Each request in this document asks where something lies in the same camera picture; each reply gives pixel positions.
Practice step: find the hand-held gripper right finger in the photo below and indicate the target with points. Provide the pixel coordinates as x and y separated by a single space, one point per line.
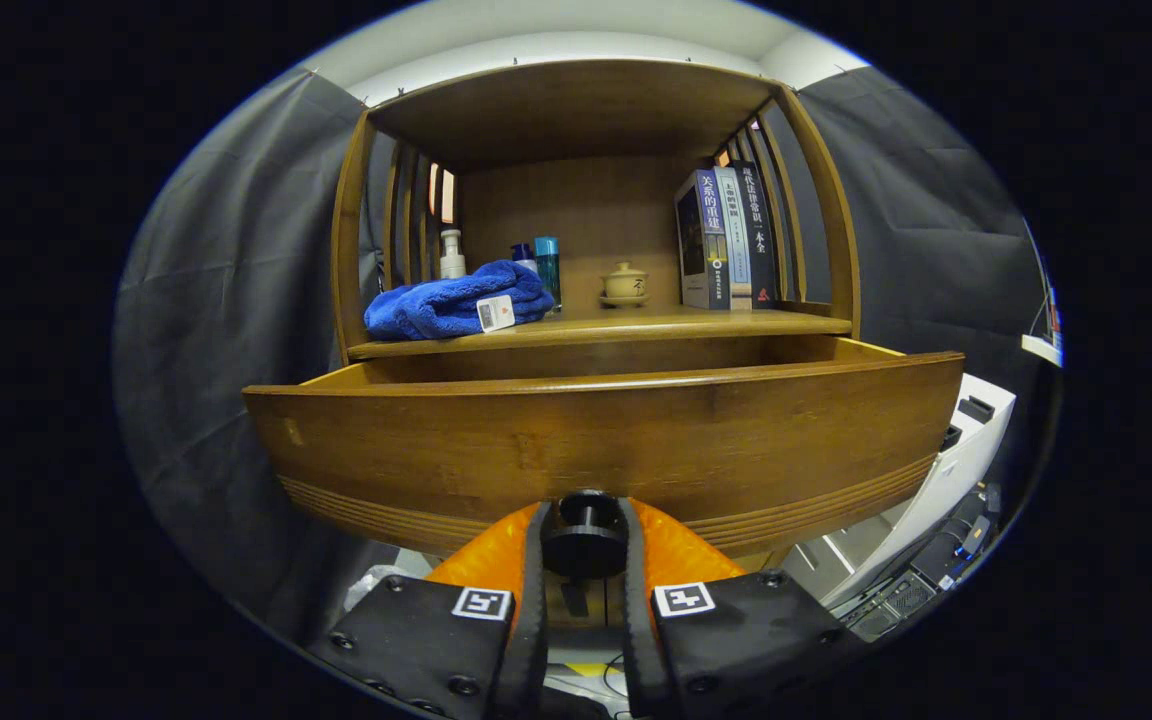
634 600

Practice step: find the beige saucer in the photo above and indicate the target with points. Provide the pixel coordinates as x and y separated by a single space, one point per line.
625 302

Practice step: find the white printer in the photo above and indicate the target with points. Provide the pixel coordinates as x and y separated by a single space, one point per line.
936 480

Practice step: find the book with blue spine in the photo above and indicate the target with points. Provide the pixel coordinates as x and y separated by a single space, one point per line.
711 240

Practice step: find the beige lidded teacup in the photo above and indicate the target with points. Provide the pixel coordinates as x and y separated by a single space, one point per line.
625 284

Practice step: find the black electronic box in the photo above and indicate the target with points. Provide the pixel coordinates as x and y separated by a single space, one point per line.
911 600

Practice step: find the book with pale spine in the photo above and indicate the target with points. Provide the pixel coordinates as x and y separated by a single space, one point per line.
736 250

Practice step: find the white pump bottle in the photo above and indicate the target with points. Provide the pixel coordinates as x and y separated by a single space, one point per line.
452 262

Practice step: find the white bottle with blue cap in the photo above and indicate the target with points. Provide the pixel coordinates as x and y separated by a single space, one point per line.
524 260

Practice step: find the blue towel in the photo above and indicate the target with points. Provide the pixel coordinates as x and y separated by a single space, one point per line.
436 305

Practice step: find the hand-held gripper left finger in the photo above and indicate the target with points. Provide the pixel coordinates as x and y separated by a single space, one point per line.
534 600

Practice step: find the wooden drawer with black knob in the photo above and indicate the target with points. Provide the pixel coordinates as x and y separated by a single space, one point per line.
636 440

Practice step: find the wooden countertop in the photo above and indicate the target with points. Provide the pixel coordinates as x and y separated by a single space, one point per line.
636 322

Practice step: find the white side shelf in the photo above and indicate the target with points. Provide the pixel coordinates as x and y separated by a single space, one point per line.
1041 348

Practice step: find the wooden cabinet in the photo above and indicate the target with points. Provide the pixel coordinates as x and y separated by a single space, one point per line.
576 110

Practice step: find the teal clear bottle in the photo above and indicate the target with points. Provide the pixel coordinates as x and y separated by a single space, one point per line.
548 270

